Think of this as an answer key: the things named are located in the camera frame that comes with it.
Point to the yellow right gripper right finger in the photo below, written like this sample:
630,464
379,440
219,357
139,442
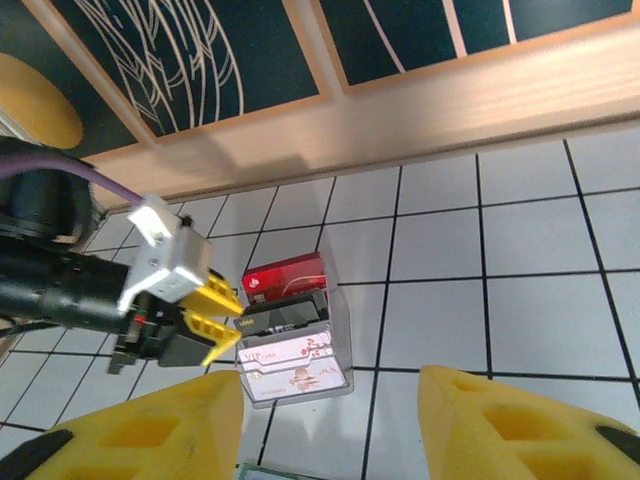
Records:
525,440

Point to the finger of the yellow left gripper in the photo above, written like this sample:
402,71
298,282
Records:
220,300
212,332

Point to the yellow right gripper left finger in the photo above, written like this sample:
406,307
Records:
125,445

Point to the red credit card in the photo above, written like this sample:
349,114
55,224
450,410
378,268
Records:
285,277

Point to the black credit card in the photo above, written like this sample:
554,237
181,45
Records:
295,312

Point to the white card with pink emblem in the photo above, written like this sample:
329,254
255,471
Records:
300,382

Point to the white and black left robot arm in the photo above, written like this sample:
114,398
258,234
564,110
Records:
35,200

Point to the white VIP card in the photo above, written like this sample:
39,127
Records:
280,352

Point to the clear acrylic card stand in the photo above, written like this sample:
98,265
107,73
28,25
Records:
340,320

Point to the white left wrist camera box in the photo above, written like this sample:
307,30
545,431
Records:
170,270

